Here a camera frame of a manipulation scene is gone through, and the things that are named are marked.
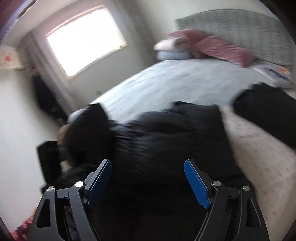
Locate black puffer jacket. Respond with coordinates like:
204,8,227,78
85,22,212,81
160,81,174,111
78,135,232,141
56,102,251,240

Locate pink pillow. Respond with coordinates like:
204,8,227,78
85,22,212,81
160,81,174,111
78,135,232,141
168,29,256,68

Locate white patterned pillow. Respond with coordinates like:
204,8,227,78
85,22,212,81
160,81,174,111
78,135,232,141
250,62,295,89

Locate dark clothes on rack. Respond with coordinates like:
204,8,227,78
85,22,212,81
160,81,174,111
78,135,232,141
33,74,68,122

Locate folded black garment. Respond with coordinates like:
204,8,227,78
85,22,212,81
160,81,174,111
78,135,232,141
232,82,295,148

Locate window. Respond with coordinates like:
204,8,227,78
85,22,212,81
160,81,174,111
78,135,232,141
46,4,128,78

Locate light blue folded blanket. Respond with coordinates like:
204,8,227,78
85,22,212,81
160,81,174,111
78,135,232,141
157,50,193,61

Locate bed with cherry sheet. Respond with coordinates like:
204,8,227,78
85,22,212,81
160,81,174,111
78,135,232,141
68,58,296,239

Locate grey padded headboard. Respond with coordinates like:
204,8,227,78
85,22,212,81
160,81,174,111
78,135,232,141
175,9,295,69

